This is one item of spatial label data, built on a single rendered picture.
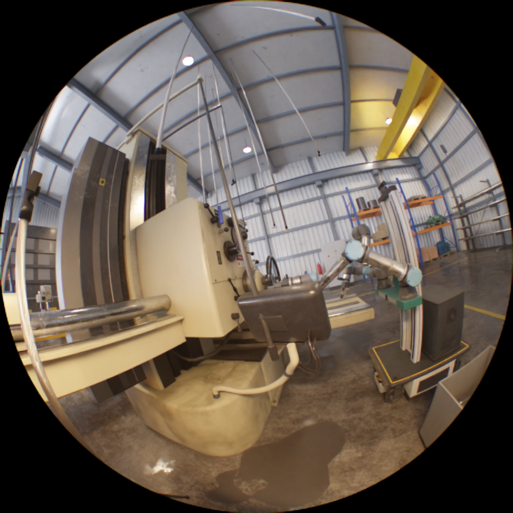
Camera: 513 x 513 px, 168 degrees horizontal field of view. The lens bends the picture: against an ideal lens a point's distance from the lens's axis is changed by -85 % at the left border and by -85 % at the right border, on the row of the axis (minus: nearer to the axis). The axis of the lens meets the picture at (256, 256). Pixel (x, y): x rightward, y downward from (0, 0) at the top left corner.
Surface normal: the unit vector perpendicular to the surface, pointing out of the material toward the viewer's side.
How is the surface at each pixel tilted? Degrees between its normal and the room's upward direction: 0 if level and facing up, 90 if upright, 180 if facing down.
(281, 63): 169
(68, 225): 90
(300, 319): 109
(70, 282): 90
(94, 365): 90
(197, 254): 90
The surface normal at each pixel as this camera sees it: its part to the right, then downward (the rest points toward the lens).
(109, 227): 0.93, -0.22
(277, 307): -0.44, 0.34
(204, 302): -0.31, -0.04
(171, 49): 0.14, 0.95
